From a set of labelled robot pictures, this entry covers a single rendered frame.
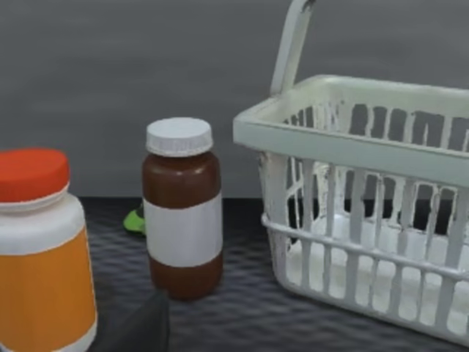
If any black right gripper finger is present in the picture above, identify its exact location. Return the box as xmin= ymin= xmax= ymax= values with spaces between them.
xmin=95 ymin=290 xmax=171 ymax=352

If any green object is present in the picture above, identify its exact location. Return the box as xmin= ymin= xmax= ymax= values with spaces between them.
xmin=123 ymin=205 xmax=148 ymax=236

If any brown bottle with white cap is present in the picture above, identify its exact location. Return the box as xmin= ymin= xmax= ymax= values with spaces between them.
xmin=141 ymin=117 xmax=224 ymax=302

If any white bottle with red cap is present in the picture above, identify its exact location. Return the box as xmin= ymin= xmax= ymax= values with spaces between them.
xmin=0 ymin=147 xmax=99 ymax=352

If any white plastic basket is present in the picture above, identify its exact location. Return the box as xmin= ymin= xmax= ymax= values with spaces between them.
xmin=232 ymin=0 xmax=469 ymax=348

